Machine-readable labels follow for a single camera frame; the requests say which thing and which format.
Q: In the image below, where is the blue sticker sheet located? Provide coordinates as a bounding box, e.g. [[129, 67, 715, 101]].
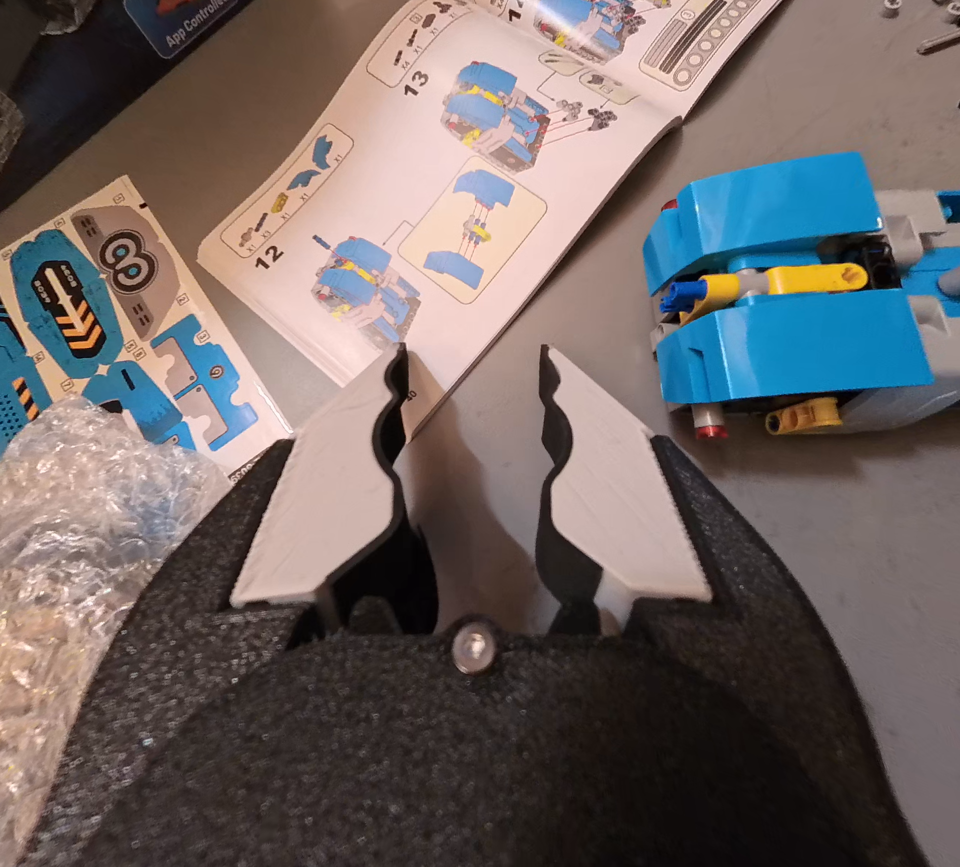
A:
[[0, 175, 294, 474]]

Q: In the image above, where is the open instruction booklet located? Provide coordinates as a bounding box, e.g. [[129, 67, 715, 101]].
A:
[[196, 0, 864, 433]]

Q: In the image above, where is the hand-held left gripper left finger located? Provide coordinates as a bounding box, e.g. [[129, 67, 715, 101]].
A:
[[228, 343, 411, 633]]

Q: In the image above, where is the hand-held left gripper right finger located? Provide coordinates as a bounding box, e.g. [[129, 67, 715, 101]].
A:
[[534, 345, 712, 637]]

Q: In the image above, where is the dark toy kit box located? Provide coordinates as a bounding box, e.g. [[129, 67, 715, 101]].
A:
[[0, 0, 303, 208]]

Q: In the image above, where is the blue grey toy robot model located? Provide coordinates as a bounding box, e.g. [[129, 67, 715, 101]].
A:
[[643, 150, 960, 441]]

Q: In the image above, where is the crumpled clear plastic wrap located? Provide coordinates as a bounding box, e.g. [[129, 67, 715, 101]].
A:
[[0, 398, 230, 808]]

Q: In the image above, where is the grey desk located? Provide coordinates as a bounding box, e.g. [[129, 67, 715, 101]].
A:
[[0, 0, 960, 867]]

